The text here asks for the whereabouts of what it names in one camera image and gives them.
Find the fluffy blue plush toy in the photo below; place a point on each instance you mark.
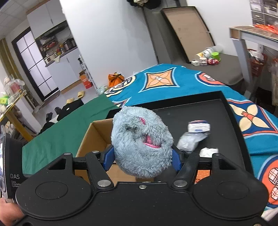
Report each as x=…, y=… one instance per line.
x=142, y=142

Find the leaning black framed board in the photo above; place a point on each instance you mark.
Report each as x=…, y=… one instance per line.
x=189, y=30

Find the white kitchen cabinet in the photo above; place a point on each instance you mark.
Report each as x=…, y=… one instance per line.
x=66, y=71

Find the tissue pack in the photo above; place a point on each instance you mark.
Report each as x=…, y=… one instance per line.
x=198, y=126

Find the yellow slipper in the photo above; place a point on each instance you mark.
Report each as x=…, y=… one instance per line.
x=80, y=94
x=69, y=100

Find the yellow slipper right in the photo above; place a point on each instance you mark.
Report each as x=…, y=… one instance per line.
x=80, y=94

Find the white soft bundle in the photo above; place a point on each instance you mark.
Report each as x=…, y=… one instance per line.
x=208, y=152

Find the person's left hand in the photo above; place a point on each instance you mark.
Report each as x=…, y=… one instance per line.
x=10, y=213

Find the cream white blanket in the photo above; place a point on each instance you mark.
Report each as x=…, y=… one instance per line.
x=269, y=214

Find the blue patterned blanket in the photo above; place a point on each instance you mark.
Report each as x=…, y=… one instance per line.
x=258, y=126

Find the orange cardboard box on floor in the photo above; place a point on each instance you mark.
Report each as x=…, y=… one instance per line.
x=83, y=77

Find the drawer organizer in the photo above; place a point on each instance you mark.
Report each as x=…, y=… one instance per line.
x=264, y=12

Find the orange bag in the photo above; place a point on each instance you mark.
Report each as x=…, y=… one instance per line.
x=115, y=79

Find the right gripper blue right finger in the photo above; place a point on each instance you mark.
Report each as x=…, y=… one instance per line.
x=177, y=158

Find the yellow slipper left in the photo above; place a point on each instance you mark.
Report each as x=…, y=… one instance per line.
x=69, y=100

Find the grey bench mattress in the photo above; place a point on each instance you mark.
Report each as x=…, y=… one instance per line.
x=228, y=71

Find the clear plastic bag item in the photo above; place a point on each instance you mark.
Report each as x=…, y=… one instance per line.
x=189, y=141

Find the grey desk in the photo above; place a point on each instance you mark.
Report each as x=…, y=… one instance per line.
x=240, y=35

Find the black dice stool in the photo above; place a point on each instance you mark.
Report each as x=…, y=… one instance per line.
x=69, y=108

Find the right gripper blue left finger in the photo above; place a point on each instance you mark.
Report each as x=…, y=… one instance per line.
x=108, y=157

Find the black plastic tray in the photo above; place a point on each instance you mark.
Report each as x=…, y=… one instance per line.
x=206, y=119

